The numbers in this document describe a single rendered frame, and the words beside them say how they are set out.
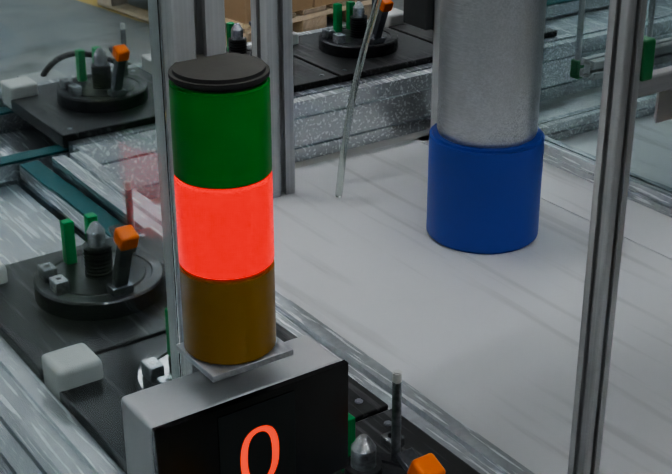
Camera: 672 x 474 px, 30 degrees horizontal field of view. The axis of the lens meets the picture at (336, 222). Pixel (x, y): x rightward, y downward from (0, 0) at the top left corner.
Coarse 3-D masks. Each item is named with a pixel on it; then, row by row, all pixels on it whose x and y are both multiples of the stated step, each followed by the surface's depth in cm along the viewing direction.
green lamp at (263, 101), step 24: (192, 96) 60; (216, 96) 60; (240, 96) 60; (264, 96) 61; (192, 120) 60; (216, 120) 60; (240, 120) 60; (264, 120) 62; (192, 144) 61; (216, 144) 61; (240, 144) 61; (264, 144) 62; (192, 168) 61; (216, 168) 61; (240, 168) 61; (264, 168) 62
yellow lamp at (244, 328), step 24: (192, 288) 64; (216, 288) 64; (240, 288) 64; (264, 288) 65; (192, 312) 65; (216, 312) 64; (240, 312) 64; (264, 312) 65; (192, 336) 66; (216, 336) 65; (240, 336) 65; (264, 336) 66; (216, 360) 66; (240, 360) 66
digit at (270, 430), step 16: (272, 400) 68; (288, 400) 68; (224, 416) 66; (240, 416) 67; (256, 416) 67; (272, 416) 68; (288, 416) 69; (224, 432) 66; (240, 432) 67; (256, 432) 68; (272, 432) 68; (288, 432) 69; (224, 448) 67; (240, 448) 67; (256, 448) 68; (272, 448) 69; (288, 448) 69; (224, 464) 67; (240, 464) 68; (256, 464) 68; (272, 464) 69; (288, 464) 70
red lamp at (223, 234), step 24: (192, 192) 62; (216, 192) 62; (240, 192) 62; (264, 192) 63; (192, 216) 63; (216, 216) 62; (240, 216) 62; (264, 216) 63; (192, 240) 63; (216, 240) 63; (240, 240) 63; (264, 240) 64; (192, 264) 64; (216, 264) 63; (240, 264) 63; (264, 264) 64
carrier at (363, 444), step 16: (400, 384) 101; (400, 400) 102; (352, 416) 101; (384, 416) 114; (400, 416) 102; (352, 432) 101; (368, 432) 111; (384, 432) 111; (400, 432) 103; (416, 432) 111; (352, 448) 97; (368, 448) 96; (384, 448) 109; (400, 448) 104; (416, 448) 109; (432, 448) 109; (352, 464) 97; (368, 464) 97; (384, 464) 104; (400, 464) 104; (448, 464) 107; (464, 464) 107
